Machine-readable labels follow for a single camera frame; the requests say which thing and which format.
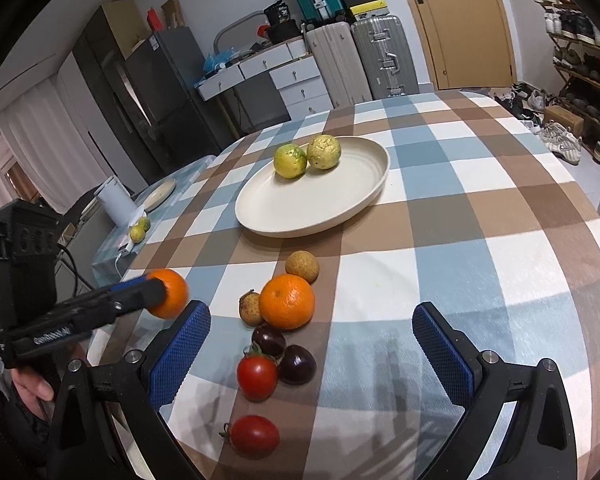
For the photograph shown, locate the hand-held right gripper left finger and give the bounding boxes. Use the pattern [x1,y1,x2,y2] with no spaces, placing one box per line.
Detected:
[47,300,212,480]

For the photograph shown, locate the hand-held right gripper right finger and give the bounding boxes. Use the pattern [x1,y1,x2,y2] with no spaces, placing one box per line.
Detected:
[410,302,579,480]

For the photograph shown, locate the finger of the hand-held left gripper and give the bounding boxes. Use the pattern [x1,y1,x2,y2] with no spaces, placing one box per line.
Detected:
[45,279,167,334]
[109,274,155,294]

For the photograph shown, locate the orange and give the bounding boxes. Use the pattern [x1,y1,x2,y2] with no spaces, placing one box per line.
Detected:
[258,273,316,331]
[146,268,189,320]

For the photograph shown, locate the red cherry tomato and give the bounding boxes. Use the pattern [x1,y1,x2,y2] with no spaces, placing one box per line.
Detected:
[220,414,281,460]
[236,344,279,403]

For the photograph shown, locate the brown longan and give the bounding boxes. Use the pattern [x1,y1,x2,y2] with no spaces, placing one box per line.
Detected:
[238,289,267,326]
[285,250,320,283]

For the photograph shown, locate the dark purple plum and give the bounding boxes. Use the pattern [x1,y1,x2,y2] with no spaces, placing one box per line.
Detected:
[278,344,317,386]
[251,323,287,359]

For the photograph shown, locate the cream oval plate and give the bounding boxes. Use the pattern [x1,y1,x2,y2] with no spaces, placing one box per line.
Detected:
[234,136,391,239]

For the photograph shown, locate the person's left forearm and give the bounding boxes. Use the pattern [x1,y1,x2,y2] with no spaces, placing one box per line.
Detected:
[0,390,56,480]

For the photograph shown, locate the person's left hand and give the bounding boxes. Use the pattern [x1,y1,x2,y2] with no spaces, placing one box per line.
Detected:
[11,359,57,402]

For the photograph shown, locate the small beige plate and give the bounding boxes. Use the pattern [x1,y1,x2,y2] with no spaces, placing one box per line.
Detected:
[142,178,177,212]

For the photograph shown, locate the white curtain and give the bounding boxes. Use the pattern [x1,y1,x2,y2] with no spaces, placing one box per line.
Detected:
[0,80,146,281]

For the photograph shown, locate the brown blue checked tablecloth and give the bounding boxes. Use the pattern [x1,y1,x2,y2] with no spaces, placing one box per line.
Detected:
[87,89,600,480]

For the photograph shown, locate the dark grey fridge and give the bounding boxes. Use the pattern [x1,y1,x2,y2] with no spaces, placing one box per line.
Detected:
[124,27,236,161]

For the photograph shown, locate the smooth green-yellow citrus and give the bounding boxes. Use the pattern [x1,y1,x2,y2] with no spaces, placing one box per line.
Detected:
[273,143,308,180]

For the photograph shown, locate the bumpy pale yellow citrus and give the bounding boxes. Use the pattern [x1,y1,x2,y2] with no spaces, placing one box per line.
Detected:
[306,134,342,171]

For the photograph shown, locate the white sneakers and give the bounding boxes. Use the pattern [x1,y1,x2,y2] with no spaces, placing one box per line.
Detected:
[539,121,583,165]

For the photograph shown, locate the blue plastic bag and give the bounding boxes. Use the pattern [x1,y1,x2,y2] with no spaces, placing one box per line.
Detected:
[202,49,243,73]

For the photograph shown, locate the large cardboard box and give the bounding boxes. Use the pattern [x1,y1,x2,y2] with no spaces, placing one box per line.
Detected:
[101,0,153,61]

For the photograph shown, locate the small cardboard box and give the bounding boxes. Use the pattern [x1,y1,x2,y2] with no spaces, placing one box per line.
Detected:
[543,106,585,133]

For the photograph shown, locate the white desk with drawers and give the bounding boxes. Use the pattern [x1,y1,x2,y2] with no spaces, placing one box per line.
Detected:
[196,37,333,126]

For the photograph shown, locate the grey curved tube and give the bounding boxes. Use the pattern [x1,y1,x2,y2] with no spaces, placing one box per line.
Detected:
[215,10,268,53]

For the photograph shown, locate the silver suitcase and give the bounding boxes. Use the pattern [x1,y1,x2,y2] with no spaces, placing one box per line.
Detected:
[351,15,421,100]

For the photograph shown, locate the beige suitcase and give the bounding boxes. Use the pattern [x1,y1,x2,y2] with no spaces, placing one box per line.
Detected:
[305,22,373,109]

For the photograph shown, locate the wooden shoe rack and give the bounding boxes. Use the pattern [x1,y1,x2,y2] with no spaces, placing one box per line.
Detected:
[532,0,600,171]

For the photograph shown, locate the black bag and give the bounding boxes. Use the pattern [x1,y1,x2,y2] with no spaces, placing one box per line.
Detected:
[263,1,301,26]

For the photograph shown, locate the wooden door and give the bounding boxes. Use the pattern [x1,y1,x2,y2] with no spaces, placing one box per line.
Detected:
[391,0,517,92]

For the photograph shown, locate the black yellow shoe box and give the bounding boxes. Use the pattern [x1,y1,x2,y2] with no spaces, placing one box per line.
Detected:
[345,0,392,23]

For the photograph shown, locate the black cable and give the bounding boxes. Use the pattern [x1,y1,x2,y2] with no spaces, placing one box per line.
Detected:
[57,242,95,293]

